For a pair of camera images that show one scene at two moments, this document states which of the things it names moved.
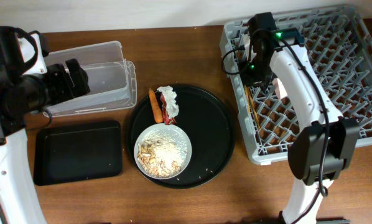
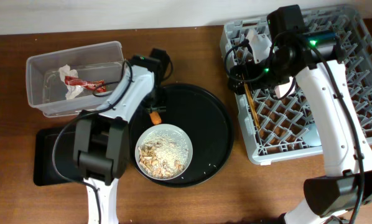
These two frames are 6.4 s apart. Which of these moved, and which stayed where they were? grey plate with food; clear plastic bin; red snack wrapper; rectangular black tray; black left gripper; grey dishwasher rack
Moved: black left gripper; red snack wrapper
Stayed: grey plate with food; rectangular black tray; clear plastic bin; grey dishwasher rack
